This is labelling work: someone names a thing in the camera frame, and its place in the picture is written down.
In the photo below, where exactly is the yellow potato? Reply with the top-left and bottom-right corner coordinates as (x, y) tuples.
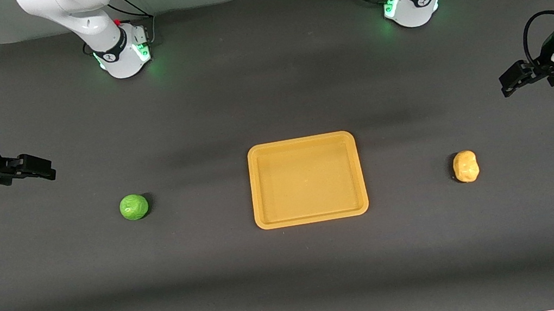
(450, 148), (482, 185)

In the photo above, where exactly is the green apple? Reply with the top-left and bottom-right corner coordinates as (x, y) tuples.
(118, 192), (152, 223)

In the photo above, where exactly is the yellow plastic tray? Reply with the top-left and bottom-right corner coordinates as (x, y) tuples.
(243, 128), (372, 232)

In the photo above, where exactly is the black right base cable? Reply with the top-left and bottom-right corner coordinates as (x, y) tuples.
(106, 0), (161, 53)

